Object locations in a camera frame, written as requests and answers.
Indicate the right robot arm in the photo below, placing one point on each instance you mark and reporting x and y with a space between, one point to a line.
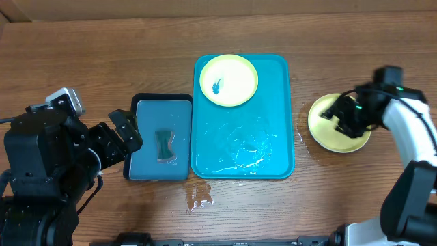
406 217

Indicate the black water basin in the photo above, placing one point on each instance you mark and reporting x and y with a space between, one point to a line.
164 124

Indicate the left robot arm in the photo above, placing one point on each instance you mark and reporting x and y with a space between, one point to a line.
54 159

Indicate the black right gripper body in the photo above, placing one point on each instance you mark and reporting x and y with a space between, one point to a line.
358 119

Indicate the small yellow plate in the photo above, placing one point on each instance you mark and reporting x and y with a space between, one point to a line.
228 80

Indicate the teal plastic tray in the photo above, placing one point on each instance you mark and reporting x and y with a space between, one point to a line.
249 141

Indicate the large yellow plate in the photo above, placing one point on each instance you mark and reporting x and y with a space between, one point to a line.
323 130

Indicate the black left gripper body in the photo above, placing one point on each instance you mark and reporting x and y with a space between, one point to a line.
106 145

